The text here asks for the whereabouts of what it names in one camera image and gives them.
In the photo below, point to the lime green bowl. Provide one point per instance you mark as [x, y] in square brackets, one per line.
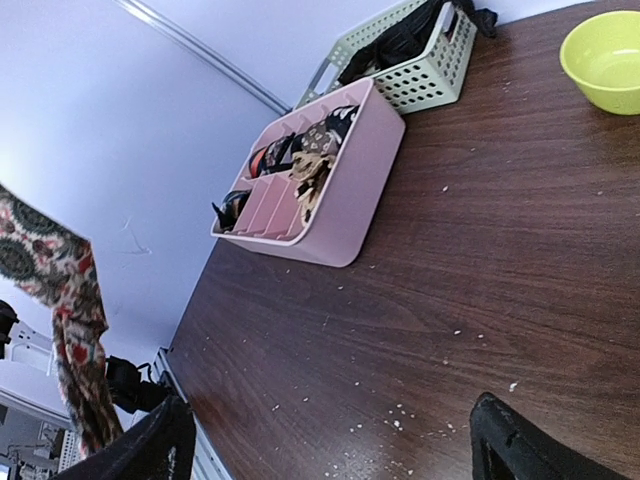
[601, 56]

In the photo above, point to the floral paisley tie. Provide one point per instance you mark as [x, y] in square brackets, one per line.
[56, 267]

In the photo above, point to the leopard print rolled tie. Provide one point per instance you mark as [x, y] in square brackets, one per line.
[311, 171]

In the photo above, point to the brown dotted rolled tie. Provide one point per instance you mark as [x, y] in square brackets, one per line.
[321, 139]

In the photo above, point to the green perforated plastic basket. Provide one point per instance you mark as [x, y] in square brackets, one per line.
[432, 79]

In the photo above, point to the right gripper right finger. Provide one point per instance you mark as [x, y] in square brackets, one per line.
[505, 445]

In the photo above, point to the pink divided organizer box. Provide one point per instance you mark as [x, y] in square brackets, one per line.
[321, 210]

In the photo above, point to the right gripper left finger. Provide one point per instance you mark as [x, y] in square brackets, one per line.
[160, 446]

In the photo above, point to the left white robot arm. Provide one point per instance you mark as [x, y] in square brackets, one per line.
[26, 350]

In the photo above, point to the front aluminium rail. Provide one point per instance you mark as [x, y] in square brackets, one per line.
[207, 464]

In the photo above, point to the black tie in basket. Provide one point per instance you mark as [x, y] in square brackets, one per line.
[399, 43]

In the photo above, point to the black floral rolled tie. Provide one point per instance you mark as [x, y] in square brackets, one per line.
[339, 121]

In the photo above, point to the left aluminium frame post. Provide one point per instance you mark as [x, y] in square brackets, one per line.
[204, 53]

